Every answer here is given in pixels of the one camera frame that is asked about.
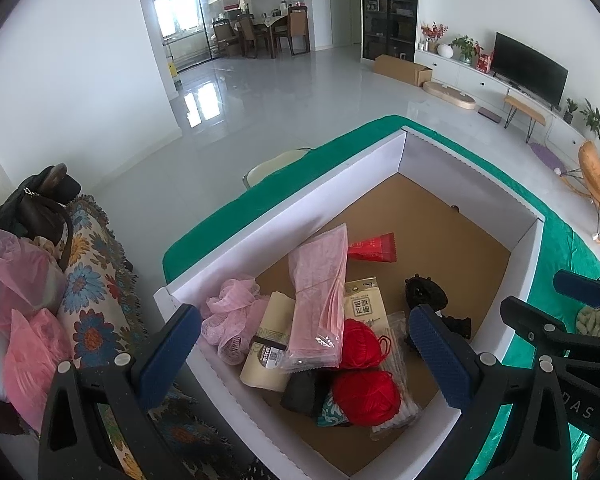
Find dark tall display cabinet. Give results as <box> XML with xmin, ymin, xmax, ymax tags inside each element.
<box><xmin>362</xmin><ymin>0</ymin><xmax>417</xmax><ymax>61</ymax></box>

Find pink mesh bath pouf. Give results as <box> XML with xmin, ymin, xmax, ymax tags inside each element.
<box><xmin>201</xmin><ymin>275</ymin><xmax>270</xmax><ymax>366</ymax></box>

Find oval wooden floor board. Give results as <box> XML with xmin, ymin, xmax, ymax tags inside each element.
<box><xmin>422</xmin><ymin>80</ymin><xmax>477</xmax><ymax>110</ymax></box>

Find white tv cabinet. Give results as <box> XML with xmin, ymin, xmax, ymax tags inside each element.
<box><xmin>414</xmin><ymin>51</ymin><xmax>585</xmax><ymax>160</ymax></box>

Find dark handbag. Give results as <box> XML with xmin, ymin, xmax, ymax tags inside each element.
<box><xmin>0</xmin><ymin>164</ymin><xmax>81</xmax><ymax>271</ymax></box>

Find green patterned small item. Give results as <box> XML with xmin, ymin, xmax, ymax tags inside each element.
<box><xmin>316</xmin><ymin>392</ymin><xmax>351</xmax><ymax>428</ymax></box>

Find clear bag of sticks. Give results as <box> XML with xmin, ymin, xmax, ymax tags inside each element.
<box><xmin>370</xmin><ymin>311</ymin><xmax>420</xmax><ymax>440</ymax></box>

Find black beaded scrunchie bundle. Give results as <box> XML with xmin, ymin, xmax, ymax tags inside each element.
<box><xmin>404</xmin><ymin>274</ymin><xmax>472</xmax><ymax>340</ymax></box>

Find green potted plant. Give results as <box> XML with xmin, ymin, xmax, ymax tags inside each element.
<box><xmin>580</xmin><ymin>100</ymin><xmax>600</xmax><ymax>140</ymax></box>

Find wooden bench with metal legs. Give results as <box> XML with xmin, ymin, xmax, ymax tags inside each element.
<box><xmin>504</xmin><ymin>93</ymin><xmax>546</xmax><ymax>142</ymax></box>

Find red flower bouquet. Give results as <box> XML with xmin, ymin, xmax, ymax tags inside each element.
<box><xmin>420</xmin><ymin>22</ymin><xmax>449</xmax><ymax>53</ymax></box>

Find floral patterned sofa cover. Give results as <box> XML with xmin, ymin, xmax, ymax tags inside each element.
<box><xmin>57</xmin><ymin>195</ymin><xmax>244</xmax><ymax>479</ymax></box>

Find small beige packaged box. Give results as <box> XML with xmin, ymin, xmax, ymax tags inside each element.
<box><xmin>343</xmin><ymin>278</ymin><xmax>389</xmax><ymax>336</ymax></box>

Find red gift bag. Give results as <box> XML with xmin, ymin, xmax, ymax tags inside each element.
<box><xmin>348</xmin><ymin>233</ymin><xmax>396</xmax><ymax>263</ymax></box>

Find brown cardboard box on floor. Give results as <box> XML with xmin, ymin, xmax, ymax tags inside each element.
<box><xmin>373</xmin><ymin>54</ymin><xmax>432</xmax><ymax>87</ymax></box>

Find black bag bundle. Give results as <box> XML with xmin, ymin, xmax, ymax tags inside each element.
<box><xmin>280</xmin><ymin>368</ymin><xmax>336</xmax><ymax>419</ymax></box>

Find beige cloth with band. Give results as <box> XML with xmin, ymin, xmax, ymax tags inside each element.
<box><xmin>239</xmin><ymin>292</ymin><xmax>294</xmax><ymax>392</ymax></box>

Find pale green chair seat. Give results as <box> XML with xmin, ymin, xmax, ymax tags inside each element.
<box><xmin>242</xmin><ymin>148</ymin><xmax>312</xmax><ymax>190</ymax></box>

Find clear jar of snacks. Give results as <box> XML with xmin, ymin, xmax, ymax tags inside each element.
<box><xmin>576</xmin><ymin>306</ymin><xmax>600</xmax><ymax>337</ymax></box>

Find red yarn balls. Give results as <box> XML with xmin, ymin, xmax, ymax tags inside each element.
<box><xmin>332</xmin><ymin>318</ymin><xmax>400</xmax><ymax>427</ymax></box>

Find pink cloths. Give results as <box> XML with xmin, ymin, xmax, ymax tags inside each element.
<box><xmin>282</xmin><ymin>223</ymin><xmax>348</xmax><ymax>373</ymax></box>

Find purple floor mat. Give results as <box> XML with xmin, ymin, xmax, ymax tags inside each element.
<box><xmin>529</xmin><ymin>143</ymin><xmax>566</xmax><ymax>174</ymax></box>

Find white round vase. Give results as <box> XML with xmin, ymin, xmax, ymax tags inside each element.
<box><xmin>437</xmin><ymin>44</ymin><xmax>454</xmax><ymax>58</ymax></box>

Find white cardboard box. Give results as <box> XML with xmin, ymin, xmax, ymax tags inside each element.
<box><xmin>152</xmin><ymin>126</ymin><xmax>546</xmax><ymax>480</ymax></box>

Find black flat television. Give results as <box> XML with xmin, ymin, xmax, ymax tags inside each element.
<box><xmin>491</xmin><ymin>32</ymin><xmax>568</xmax><ymax>107</ymax></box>

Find wooden dining chair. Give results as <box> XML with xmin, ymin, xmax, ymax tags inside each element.
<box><xmin>271</xmin><ymin>6</ymin><xmax>311</xmax><ymax>55</ymax></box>

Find pink plastic bag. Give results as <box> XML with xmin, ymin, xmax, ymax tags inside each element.
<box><xmin>0</xmin><ymin>230</ymin><xmax>72</xmax><ymax>432</ymax></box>

